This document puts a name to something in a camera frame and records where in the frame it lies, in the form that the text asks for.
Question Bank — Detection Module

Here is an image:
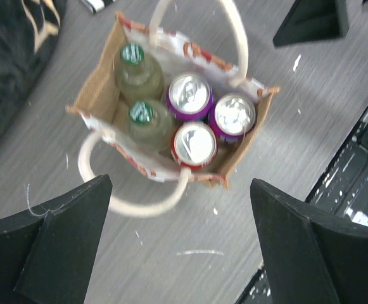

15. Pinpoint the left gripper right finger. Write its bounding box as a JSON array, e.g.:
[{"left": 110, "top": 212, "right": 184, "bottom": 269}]
[{"left": 250, "top": 179, "right": 368, "bottom": 303}]

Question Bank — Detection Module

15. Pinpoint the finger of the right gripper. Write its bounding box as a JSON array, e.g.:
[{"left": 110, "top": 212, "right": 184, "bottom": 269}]
[{"left": 272, "top": 0, "right": 349, "bottom": 47}]

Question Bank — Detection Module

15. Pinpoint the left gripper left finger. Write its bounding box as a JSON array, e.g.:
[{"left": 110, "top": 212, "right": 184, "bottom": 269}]
[{"left": 0, "top": 175, "right": 112, "bottom": 303}]

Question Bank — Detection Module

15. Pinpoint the purple soda can front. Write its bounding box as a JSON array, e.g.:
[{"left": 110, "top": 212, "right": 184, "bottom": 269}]
[{"left": 208, "top": 93, "right": 257, "bottom": 143}]

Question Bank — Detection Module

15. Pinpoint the purple soda can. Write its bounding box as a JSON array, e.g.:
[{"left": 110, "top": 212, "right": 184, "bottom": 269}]
[
  {"left": 165, "top": 72, "right": 213, "bottom": 122},
  {"left": 208, "top": 93, "right": 257, "bottom": 143}
]

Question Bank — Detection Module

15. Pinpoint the cat print canvas bag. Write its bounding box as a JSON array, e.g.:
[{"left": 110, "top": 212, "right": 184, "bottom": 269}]
[{"left": 67, "top": 1, "right": 279, "bottom": 218}]

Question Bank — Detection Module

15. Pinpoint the red soda can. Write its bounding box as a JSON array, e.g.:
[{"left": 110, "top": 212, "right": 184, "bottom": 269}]
[{"left": 171, "top": 121, "right": 218, "bottom": 170}]

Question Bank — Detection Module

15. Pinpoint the clear bottle front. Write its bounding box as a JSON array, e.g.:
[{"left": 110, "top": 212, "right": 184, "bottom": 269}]
[{"left": 127, "top": 99, "right": 175, "bottom": 152}]

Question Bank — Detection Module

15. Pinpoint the clear bottle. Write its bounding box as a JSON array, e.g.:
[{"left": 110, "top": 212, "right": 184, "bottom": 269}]
[
  {"left": 113, "top": 42, "right": 165, "bottom": 106},
  {"left": 127, "top": 99, "right": 175, "bottom": 152}
]

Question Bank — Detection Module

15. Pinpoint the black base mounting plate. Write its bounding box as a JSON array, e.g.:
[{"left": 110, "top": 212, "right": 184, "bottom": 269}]
[{"left": 238, "top": 107, "right": 368, "bottom": 303}]

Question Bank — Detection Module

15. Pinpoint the black white striped cloth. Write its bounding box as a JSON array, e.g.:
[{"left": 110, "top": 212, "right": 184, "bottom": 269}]
[{"left": 81, "top": 0, "right": 116, "bottom": 14}]

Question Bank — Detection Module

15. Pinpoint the black floral plush blanket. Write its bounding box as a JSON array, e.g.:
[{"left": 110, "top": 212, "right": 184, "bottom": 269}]
[{"left": 0, "top": 1, "right": 67, "bottom": 139}]

